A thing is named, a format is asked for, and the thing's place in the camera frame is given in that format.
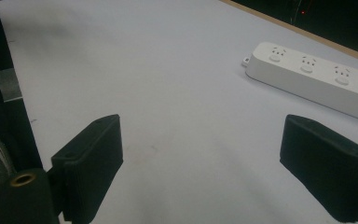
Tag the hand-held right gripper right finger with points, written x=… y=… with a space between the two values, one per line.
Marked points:
x=326 y=161

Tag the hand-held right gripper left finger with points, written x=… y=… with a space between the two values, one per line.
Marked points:
x=88 y=168

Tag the white power strip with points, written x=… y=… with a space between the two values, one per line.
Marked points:
x=315 y=79

